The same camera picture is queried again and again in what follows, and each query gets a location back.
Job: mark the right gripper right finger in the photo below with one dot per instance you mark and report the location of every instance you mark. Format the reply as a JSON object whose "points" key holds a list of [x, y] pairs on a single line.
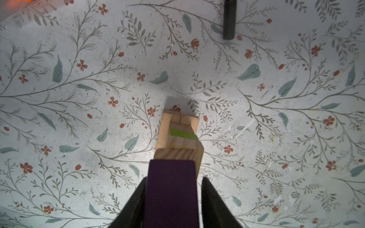
{"points": [[215, 213]]}

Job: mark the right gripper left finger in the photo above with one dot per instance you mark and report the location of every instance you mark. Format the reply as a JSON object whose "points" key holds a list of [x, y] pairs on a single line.
{"points": [[131, 216]]}

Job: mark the purple block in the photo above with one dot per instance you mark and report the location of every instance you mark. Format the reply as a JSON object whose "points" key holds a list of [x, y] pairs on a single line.
{"points": [[171, 199]]}

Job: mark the ridged wood block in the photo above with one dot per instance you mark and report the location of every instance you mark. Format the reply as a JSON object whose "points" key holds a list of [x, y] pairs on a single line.
{"points": [[194, 155], [181, 143]]}

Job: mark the wood block numbered 72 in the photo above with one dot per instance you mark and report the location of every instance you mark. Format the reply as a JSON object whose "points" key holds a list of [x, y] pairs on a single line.
{"points": [[167, 116]]}

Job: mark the green block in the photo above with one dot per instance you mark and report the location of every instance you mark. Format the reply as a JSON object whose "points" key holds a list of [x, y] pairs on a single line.
{"points": [[183, 134]]}

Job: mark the black marker pen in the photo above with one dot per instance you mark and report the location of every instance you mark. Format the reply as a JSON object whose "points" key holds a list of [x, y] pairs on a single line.
{"points": [[229, 19]]}

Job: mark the colourful crayon box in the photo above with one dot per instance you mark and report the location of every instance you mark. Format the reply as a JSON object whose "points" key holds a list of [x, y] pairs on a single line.
{"points": [[16, 9]]}

